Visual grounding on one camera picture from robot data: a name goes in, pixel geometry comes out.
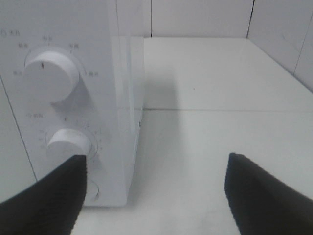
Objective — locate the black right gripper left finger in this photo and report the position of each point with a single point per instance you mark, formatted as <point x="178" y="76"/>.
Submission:
<point x="50" y="206"/>

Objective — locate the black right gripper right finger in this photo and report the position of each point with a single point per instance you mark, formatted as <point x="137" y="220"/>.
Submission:
<point x="263" y="205"/>

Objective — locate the white round door button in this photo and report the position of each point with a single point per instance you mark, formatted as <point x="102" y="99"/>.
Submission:
<point x="92" y="191"/>

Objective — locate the white round knob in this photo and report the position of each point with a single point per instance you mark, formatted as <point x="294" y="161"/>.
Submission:
<point x="50" y="74"/>
<point x="66" y="143"/>

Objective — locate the white microwave oven body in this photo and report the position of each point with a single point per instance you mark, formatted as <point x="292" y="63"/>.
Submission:
<point x="105" y="39"/>

